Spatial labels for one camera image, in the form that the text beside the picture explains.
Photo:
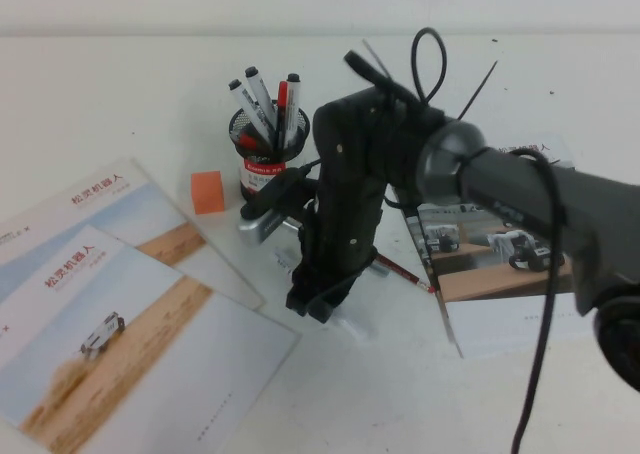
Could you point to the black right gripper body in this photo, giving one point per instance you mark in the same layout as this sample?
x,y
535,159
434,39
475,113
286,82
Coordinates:
x,y
345,199

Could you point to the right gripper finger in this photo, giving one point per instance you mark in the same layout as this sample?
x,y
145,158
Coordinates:
x,y
302,294
330,306

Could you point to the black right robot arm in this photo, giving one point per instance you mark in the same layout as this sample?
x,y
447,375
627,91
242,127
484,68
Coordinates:
x,y
500,194

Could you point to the black mesh pen holder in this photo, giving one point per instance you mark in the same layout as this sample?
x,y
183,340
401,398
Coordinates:
x,y
260,174

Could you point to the red capped pen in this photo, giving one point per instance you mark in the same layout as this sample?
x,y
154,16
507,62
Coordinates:
x,y
283,99

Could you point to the classroom photo brochure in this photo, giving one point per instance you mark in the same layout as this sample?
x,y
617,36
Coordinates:
x,y
414,226
475,274

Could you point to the red wooden pencil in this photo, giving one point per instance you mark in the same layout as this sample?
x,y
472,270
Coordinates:
x,y
405,273

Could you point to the short red marker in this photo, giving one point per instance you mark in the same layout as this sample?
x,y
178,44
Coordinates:
x,y
247,140

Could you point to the orange foam cube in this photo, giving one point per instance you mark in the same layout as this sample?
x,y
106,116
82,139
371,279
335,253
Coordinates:
x,y
207,194

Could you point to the grey zip tie tail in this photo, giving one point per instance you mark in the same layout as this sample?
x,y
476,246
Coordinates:
x,y
375,59

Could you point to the desert brochure with rover photo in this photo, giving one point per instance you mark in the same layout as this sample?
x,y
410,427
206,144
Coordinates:
x,y
150,349

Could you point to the black zip tie tail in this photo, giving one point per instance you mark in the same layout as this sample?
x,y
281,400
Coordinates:
x,y
480,89

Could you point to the desert brochure with faded cover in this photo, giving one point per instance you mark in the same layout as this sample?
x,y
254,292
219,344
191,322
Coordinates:
x,y
150,209

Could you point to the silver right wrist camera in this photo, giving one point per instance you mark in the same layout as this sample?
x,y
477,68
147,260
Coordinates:
x,y
260,229

